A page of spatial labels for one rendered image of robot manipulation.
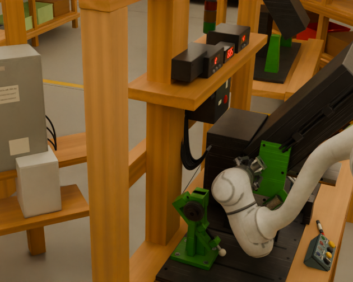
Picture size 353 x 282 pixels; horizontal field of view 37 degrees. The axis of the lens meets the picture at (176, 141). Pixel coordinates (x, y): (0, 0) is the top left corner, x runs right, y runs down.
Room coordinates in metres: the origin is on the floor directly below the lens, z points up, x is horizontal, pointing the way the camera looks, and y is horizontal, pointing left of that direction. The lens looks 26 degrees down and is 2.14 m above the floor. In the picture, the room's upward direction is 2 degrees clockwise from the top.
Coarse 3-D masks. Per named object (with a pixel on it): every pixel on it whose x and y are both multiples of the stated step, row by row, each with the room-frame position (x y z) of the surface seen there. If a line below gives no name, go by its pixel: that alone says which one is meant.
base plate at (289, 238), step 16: (288, 192) 2.06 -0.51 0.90; (208, 208) 1.91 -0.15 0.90; (304, 224) 1.81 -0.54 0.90; (224, 240) 1.69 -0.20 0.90; (288, 240) 1.70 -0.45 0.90; (224, 256) 1.59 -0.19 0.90; (240, 256) 1.59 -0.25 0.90; (272, 256) 1.60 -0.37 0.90; (288, 256) 1.60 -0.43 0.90; (160, 272) 1.48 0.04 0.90; (176, 272) 1.49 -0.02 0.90; (192, 272) 1.49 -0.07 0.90; (208, 272) 1.49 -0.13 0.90; (224, 272) 1.50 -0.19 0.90; (240, 272) 1.50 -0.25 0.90; (256, 272) 1.50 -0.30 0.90; (272, 272) 1.51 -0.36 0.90
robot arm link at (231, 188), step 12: (228, 168) 1.50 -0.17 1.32; (216, 180) 1.42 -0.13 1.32; (228, 180) 1.40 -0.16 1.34; (240, 180) 1.42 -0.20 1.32; (216, 192) 1.39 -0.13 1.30; (228, 192) 1.38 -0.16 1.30; (240, 192) 1.39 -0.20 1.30; (252, 192) 1.45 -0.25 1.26; (228, 204) 1.38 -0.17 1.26; (240, 204) 1.39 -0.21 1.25; (252, 204) 1.41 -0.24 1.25
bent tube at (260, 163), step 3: (258, 156) 1.79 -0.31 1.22; (258, 159) 1.76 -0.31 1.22; (261, 159) 1.78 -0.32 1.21; (255, 162) 1.77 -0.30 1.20; (258, 162) 1.76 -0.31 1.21; (261, 162) 1.78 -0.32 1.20; (252, 165) 1.77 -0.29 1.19; (255, 165) 1.76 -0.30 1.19; (258, 165) 1.76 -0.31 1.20; (261, 165) 1.75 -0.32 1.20; (264, 165) 1.77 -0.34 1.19; (252, 168) 1.76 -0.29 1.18; (255, 168) 1.76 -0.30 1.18; (258, 168) 1.76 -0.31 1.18; (264, 168) 1.74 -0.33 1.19
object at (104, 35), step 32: (160, 0) 1.68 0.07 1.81; (256, 0) 2.60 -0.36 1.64; (96, 32) 1.32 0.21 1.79; (160, 32) 1.68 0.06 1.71; (256, 32) 2.65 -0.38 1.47; (96, 64) 1.32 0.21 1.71; (160, 64) 1.67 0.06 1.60; (96, 96) 1.32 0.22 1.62; (96, 128) 1.32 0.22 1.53; (160, 128) 1.67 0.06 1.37; (96, 160) 1.32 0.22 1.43; (128, 160) 1.38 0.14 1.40; (160, 160) 1.67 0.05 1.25; (96, 192) 1.33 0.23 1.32; (128, 192) 1.38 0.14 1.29; (160, 192) 1.67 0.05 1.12; (96, 224) 1.33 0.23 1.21; (128, 224) 1.38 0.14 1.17; (160, 224) 1.67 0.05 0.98; (96, 256) 1.33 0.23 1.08; (128, 256) 1.38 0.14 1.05
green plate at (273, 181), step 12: (264, 144) 1.81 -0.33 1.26; (276, 144) 1.79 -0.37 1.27; (264, 156) 1.79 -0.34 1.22; (276, 156) 1.78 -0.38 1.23; (288, 156) 1.77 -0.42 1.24; (276, 168) 1.77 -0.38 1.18; (264, 180) 1.77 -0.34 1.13; (276, 180) 1.75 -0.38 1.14; (264, 192) 1.75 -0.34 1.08; (276, 192) 1.74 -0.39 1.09
